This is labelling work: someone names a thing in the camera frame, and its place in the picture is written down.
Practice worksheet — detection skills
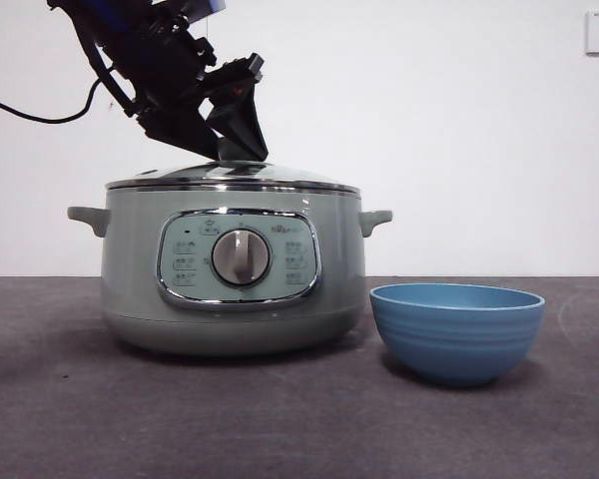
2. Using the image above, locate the pale grey left wrist camera box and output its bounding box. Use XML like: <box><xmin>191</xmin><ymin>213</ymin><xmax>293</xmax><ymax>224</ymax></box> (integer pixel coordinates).
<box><xmin>187</xmin><ymin>0</ymin><xmax>230</xmax><ymax>24</ymax></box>

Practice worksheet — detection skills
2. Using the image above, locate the glass lid with green knob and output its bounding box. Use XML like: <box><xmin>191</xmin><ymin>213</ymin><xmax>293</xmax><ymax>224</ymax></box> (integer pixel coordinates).
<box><xmin>104</xmin><ymin>138</ymin><xmax>362</xmax><ymax>194</ymax></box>

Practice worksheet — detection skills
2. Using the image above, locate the black cable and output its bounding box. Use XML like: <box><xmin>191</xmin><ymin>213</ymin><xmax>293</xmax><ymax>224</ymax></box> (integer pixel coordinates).
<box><xmin>0</xmin><ymin>74</ymin><xmax>112</xmax><ymax>124</ymax></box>

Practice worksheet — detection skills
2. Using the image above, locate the blue ribbed bowl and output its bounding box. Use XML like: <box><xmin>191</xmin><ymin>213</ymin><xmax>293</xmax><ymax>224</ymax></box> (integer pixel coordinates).
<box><xmin>368</xmin><ymin>282</ymin><xmax>547</xmax><ymax>389</ymax></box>

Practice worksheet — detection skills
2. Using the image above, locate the pale green electric steamer pot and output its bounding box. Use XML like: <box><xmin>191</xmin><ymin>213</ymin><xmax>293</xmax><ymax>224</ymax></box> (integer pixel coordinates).
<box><xmin>66</xmin><ymin>187</ymin><xmax>393</xmax><ymax>357</ymax></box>

